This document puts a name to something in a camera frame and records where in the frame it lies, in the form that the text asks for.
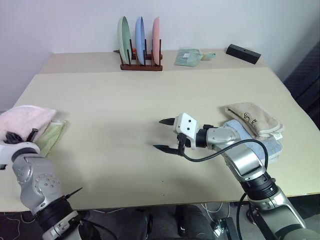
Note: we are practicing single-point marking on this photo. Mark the green plate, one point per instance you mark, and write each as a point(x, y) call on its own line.
point(124, 37)

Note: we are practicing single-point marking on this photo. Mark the small pale green cloth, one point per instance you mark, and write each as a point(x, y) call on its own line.
point(208, 56)

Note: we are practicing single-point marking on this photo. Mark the beige folded towel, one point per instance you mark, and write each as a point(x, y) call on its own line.
point(255, 117)

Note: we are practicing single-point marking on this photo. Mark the black rectangular box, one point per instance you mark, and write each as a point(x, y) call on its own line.
point(243, 53)

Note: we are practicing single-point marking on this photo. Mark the green packaged cloth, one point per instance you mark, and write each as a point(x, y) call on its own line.
point(187, 57)

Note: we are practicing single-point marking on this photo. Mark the dark wooden dish rack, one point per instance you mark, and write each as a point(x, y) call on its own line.
point(140, 67)

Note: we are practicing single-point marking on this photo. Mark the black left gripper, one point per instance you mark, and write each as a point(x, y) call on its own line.
point(12, 138)

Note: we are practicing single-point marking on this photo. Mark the blue plate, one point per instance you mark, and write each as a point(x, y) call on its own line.
point(140, 40)

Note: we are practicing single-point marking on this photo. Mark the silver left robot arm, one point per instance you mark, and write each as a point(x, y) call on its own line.
point(37, 185)

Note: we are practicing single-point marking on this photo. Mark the dark woven chair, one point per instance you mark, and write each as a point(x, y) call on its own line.
point(306, 82)

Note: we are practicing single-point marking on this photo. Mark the pink fluffy towel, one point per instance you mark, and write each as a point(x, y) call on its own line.
point(25, 117)

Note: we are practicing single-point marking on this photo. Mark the pink plate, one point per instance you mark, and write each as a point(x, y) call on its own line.
point(156, 40)

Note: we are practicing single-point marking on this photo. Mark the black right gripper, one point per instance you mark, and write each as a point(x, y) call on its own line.
point(182, 143)

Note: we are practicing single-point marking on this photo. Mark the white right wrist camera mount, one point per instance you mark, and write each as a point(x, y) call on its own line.
point(186, 125)

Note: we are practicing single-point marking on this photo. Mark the light green folded towel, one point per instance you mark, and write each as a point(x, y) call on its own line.
point(53, 135)

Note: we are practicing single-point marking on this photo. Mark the light blue folded towel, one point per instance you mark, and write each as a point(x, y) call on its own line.
point(271, 147)

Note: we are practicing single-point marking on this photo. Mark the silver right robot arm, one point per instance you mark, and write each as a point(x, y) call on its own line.
point(245, 160)

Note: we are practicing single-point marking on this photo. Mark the black power adapter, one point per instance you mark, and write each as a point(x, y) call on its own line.
point(223, 226)

